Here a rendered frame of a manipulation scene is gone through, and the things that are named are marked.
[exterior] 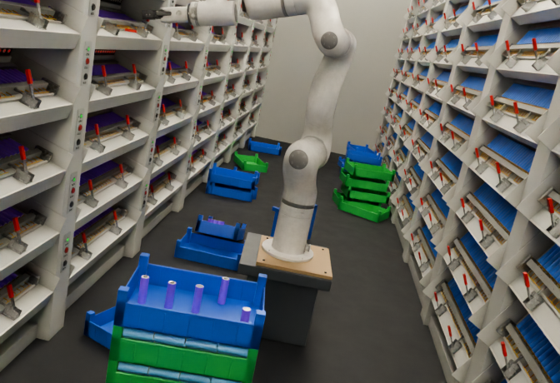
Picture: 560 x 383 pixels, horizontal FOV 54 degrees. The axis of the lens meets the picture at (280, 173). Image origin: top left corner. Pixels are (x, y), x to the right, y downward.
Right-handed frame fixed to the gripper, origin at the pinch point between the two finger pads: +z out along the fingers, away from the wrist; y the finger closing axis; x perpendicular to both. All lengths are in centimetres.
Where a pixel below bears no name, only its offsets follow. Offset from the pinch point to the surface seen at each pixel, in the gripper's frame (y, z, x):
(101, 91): -27.7, 7.7, -25.1
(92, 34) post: -45.5, 1.1, -8.2
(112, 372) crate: -99, -22, -78
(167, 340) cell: -97, -33, -71
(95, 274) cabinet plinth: -11, 23, -95
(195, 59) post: 88, 7, -17
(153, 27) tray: 17.7, 4.5, -3.6
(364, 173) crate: 170, -86, -94
